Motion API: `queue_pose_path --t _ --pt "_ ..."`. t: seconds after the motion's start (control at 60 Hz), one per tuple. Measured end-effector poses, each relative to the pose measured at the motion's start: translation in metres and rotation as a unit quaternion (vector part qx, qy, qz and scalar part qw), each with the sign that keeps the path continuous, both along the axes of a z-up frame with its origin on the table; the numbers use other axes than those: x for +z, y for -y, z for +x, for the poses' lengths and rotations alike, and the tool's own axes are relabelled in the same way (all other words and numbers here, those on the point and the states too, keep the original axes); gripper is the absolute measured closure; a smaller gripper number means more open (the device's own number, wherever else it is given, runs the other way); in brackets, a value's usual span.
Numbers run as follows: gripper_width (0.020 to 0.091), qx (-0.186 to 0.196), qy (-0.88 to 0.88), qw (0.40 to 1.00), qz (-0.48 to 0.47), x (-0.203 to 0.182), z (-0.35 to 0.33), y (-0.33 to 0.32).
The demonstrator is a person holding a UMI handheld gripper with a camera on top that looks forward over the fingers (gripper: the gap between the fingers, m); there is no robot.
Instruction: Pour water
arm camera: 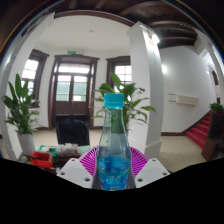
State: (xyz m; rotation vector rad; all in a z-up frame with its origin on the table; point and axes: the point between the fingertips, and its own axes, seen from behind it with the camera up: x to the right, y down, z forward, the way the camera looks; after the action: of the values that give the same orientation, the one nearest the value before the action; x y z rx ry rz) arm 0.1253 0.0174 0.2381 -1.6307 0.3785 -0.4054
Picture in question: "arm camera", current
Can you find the black office chair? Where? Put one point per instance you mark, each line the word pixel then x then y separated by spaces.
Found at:
pixel 72 130

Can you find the red carpeted staircase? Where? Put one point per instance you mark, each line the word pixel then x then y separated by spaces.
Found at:
pixel 200 131

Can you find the dark-framed window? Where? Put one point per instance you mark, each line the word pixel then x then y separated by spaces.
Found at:
pixel 31 73
pixel 121 71

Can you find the brown tray of white cups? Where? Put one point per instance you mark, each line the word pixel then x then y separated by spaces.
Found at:
pixel 68 150

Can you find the white wall unit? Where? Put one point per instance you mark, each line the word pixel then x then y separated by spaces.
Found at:
pixel 183 99

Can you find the leafy plant in white pot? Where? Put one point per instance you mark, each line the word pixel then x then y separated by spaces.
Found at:
pixel 21 110
pixel 128 96

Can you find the dark wooden double door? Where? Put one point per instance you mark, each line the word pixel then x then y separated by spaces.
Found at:
pixel 71 100

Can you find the green packet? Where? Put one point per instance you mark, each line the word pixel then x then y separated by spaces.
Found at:
pixel 48 149

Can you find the green notebook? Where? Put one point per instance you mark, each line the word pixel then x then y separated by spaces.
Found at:
pixel 85 150

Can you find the small green plant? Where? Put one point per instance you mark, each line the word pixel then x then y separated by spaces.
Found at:
pixel 216 107

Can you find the red plastic box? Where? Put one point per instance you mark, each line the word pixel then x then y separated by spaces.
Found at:
pixel 41 159

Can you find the clear blue-capped drink bottle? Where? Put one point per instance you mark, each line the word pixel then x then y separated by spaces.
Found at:
pixel 113 156

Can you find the green exit sign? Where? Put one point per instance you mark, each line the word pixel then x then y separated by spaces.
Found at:
pixel 71 52

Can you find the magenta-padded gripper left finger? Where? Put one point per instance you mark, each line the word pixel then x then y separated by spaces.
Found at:
pixel 87 160

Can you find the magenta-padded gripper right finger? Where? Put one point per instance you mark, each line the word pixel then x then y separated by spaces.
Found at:
pixel 140 161

